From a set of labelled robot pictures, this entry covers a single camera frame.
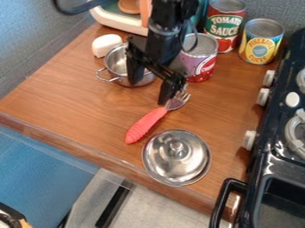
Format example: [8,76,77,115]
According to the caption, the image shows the purple and red can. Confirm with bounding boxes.
[169,32,221,84]

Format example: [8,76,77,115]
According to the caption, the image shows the white toy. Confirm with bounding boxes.
[90,33,124,59]

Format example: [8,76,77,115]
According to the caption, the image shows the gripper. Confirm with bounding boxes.
[125,24,190,106]

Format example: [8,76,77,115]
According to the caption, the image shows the silver pot lid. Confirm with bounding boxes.
[140,128,214,188]

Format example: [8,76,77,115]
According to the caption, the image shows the toy stove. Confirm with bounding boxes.
[208,28,305,228]

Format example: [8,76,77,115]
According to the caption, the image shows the red tomato sauce can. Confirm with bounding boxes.
[202,0,248,53]

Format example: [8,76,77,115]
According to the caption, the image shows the silver pot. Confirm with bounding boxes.
[95,42,159,88]

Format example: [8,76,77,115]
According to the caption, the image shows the red fork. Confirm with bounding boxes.
[123,91,193,145]

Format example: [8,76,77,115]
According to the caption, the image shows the toy sink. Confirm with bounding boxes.
[87,0,154,37]

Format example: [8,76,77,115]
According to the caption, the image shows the yellow pineapple can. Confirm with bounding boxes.
[238,18,286,66]

